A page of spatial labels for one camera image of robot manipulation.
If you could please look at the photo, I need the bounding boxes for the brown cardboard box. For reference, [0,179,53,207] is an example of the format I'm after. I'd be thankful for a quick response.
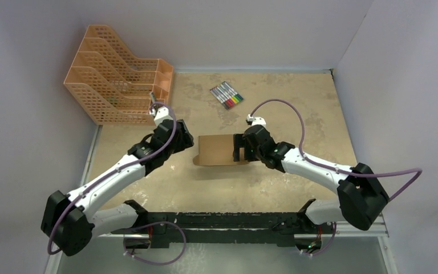
[193,134,249,166]

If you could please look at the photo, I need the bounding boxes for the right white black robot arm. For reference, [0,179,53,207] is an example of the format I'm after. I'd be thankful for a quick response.
[233,125,390,232]

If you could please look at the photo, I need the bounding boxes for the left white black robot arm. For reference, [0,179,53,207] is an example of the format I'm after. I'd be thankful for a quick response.
[40,119,194,256]

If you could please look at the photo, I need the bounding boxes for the pack of coloured markers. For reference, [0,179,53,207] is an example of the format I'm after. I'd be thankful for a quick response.
[209,81,244,110]

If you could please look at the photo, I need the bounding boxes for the orange plastic file rack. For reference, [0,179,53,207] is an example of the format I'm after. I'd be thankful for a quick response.
[63,25,174,126]

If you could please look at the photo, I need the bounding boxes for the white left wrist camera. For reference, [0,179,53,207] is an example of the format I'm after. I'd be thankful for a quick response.
[149,106,173,126]

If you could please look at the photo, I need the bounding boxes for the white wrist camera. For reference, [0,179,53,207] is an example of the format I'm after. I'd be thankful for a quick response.
[149,106,173,126]
[246,114,267,127]

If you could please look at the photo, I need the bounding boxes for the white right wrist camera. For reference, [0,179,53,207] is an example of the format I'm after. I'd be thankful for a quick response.
[246,114,267,127]

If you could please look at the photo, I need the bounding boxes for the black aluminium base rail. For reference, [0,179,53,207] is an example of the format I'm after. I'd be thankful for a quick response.
[102,211,389,251]

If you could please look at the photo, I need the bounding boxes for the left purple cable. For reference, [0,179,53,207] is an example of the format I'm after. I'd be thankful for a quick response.
[47,101,188,265]

